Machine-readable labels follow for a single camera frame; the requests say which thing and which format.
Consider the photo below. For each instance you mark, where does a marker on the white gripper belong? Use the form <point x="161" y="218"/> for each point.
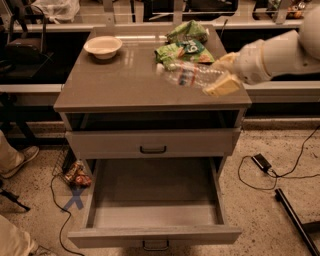
<point x="249" y="63"/>

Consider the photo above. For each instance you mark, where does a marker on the clear plastic water bottle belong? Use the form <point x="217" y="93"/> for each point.
<point x="188" y="74"/>

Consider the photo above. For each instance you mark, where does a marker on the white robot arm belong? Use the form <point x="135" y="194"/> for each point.
<point x="293" y="52"/>

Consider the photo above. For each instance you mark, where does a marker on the closed grey upper drawer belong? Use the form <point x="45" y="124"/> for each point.
<point x="153" y="143"/>

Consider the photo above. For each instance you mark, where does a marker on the open grey middle drawer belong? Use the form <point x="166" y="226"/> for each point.
<point x="154" y="204"/>

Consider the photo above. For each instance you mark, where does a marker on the green chip bag rear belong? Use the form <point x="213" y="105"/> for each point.
<point x="188" y="31"/>

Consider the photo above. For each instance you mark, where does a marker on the green chip bag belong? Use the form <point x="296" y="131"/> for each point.
<point x="186" y="51"/>
<point x="188" y="31"/>

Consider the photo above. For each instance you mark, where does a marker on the green chip bag front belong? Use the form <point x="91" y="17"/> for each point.
<point x="186" y="51"/>

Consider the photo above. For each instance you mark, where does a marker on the black power adapter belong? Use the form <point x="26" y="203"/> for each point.
<point x="261" y="162"/>

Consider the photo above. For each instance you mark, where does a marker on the grey cabinet with countertop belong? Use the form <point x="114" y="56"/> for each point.
<point x="125" y="93"/>

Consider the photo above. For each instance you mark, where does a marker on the white bowl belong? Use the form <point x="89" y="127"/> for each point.
<point x="103" y="47"/>

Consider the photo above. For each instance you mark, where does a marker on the black stand leg right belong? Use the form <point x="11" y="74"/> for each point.
<point x="304" y="229"/>

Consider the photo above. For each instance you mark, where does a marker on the blue tape cross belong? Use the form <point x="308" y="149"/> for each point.
<point x="75" y="199"/>

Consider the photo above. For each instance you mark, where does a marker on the black chair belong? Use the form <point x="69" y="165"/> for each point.
<point x="24" y="55"/>

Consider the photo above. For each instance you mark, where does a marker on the person's shoe and leg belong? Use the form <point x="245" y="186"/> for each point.
<point x="12" y="160"/>

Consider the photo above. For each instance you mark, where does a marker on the black tripod leg left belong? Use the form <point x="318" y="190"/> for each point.
<point x="12" y="197"/>

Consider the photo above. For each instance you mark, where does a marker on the person's leg lower left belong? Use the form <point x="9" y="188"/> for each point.
<point x="16" y="242"/>

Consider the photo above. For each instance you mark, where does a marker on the wire basket with snacks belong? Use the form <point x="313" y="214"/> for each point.
<point x="71" y="170"/>

